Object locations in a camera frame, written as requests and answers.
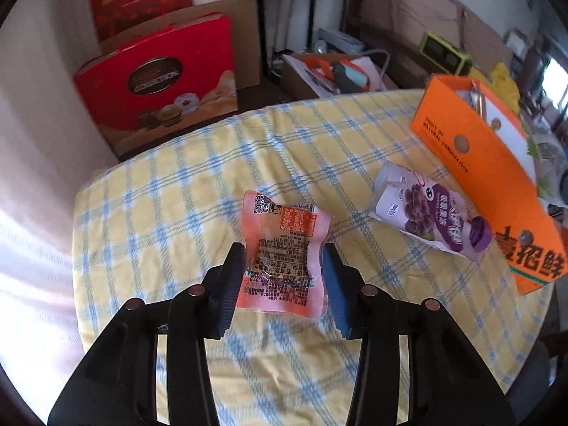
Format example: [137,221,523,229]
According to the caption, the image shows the red Collection cookie box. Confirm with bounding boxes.
[74,12,238,156]

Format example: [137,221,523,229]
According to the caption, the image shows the pink snack packet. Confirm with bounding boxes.
[237,190,331,319]

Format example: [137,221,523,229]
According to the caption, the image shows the yellow plaid tablecloth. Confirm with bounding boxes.
[72,89,553,425]

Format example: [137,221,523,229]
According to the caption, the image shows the open box with clutter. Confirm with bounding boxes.
[281,50,399,100]

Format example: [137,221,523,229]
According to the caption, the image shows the orange cardboard box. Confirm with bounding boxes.
[411,75,567,294]

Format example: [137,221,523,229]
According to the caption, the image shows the yellow plastic bag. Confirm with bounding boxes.
[469,62,521,114]

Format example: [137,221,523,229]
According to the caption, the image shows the green black radio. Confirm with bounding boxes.
[419,31,473,76]

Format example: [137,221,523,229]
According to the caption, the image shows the green white snack bag in box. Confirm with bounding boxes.
[522,121,567,229]

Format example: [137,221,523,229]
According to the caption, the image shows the purple grape jelly pouch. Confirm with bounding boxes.
[369,163,493,262]

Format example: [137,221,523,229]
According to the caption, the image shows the grey power strip box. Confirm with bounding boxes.
[314,28,365,55]

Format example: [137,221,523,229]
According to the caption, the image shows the brown cardboard box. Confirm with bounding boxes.
[99,0,261,89]

